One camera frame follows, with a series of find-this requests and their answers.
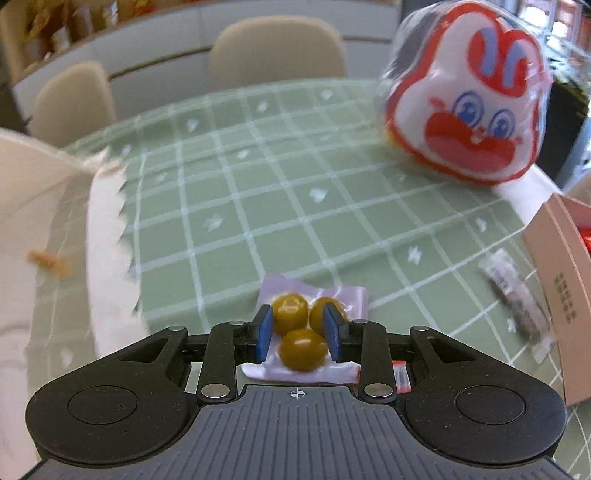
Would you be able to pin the row of bottles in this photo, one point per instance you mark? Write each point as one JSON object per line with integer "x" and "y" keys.
{"x": 83, "y": 23}

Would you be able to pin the white paper bag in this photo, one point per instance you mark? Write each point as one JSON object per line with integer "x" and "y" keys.
{"x": 51, "y": 277}

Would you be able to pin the green checked tablecloth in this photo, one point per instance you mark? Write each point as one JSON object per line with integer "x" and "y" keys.
{"x": 277, "y": 194}

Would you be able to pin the green olive packet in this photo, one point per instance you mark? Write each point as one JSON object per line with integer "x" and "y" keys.
{"x": 300, "y": 348}

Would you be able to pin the rabbit face snack bag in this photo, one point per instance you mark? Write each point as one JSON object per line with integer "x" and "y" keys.
{"x": 466, "y": 106}

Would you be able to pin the red white snack packet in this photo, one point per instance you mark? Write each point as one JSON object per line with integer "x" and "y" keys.
{"x": 400, "y": 376}

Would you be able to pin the black furniture piece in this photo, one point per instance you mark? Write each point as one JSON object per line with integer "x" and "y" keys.
{"x": 575, "y": 124}

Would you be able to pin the clear plastic wrapper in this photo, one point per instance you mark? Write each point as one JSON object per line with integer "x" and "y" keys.
{"x": 515, "y": 295}

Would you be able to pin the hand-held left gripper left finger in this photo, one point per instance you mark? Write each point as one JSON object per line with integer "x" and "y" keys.
{"x": 263, "y": 334}

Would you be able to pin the grey sideboard cabinet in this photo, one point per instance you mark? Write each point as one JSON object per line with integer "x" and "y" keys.
{"x": 161, "y": 46}

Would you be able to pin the beige chair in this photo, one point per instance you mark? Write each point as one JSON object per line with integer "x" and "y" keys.
{"x": 277, "y": 55}
{"x": 76, "y": 104}

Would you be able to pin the pink cardboard box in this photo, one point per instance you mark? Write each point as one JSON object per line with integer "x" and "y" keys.
{"x": 565, "y": 277}

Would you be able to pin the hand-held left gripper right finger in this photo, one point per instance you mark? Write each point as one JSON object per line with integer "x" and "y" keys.
{"x": 332, "y": 334}

